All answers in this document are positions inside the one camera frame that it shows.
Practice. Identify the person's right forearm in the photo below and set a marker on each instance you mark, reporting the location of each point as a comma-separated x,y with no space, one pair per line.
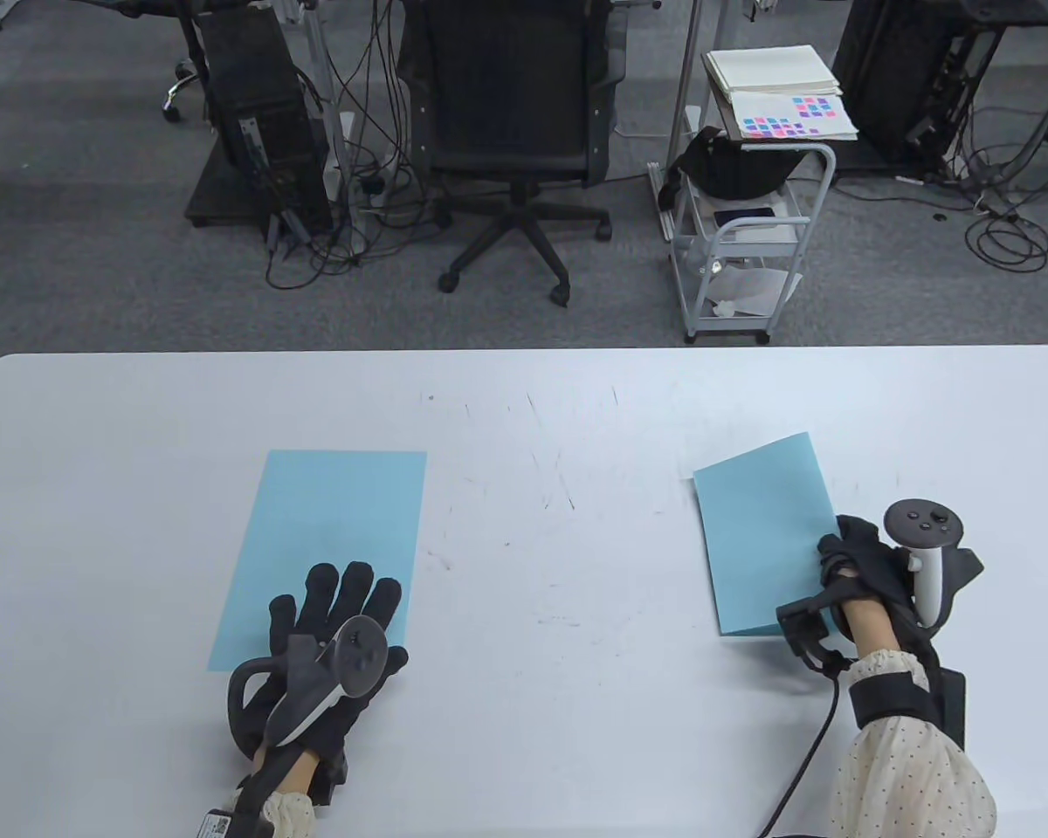
869,628

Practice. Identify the chrome chair base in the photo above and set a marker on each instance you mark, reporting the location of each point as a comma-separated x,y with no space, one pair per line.
179,87

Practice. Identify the white sheet with coloured stickers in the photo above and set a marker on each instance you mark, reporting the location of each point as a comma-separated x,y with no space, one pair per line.
786,118

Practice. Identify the black wrist camera block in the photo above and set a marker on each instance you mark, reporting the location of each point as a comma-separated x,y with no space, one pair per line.
803,620

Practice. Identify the black computer tower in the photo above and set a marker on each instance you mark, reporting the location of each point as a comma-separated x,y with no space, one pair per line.
262,105

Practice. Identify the white paper pad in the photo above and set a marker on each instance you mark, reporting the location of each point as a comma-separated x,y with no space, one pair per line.
768,70

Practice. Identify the black bag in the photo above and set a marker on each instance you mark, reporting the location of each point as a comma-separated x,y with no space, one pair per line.
734,170

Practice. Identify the black mesh office chair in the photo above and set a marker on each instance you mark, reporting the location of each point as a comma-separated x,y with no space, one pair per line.
506,113

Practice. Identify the person's left forearm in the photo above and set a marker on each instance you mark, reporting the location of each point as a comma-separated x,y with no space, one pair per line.
293,772

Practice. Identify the light blue paper sheet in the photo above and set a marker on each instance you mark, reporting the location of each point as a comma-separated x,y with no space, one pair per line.
760,541
332,506

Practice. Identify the grey metal utility cart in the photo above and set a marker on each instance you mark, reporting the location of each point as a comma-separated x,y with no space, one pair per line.
725,329

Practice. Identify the person's left hand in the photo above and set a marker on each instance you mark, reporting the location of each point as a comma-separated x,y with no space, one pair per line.
332,607

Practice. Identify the crumpled white paper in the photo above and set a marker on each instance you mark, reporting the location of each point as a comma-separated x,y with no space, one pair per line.
755,288

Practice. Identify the person's right hand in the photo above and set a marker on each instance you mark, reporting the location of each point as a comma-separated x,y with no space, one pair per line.
865,559

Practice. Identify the black equipment cabinet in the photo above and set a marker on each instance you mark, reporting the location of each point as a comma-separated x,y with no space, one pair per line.
891,78

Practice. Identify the black floor platform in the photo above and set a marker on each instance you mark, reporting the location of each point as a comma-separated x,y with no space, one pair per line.
214,201

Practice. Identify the grey metal desk leg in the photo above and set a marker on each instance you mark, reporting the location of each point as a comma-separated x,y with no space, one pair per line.
686,61

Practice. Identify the black wrist sensor box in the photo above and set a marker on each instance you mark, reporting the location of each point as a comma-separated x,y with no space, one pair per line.
952,707
218,825

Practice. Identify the black phone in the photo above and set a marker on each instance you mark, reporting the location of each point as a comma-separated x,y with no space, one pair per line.
742,215

